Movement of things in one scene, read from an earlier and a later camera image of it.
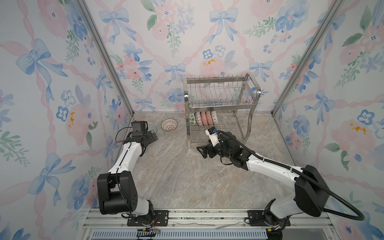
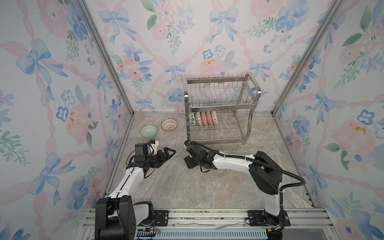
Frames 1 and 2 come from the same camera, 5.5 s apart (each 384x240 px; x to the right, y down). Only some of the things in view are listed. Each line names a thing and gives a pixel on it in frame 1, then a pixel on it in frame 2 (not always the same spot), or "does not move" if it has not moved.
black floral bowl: (203, 116) does not move
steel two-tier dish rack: (225, 102) does not move
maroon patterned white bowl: (169, 124) does not move
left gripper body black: (150, 137) -> (154, 160)
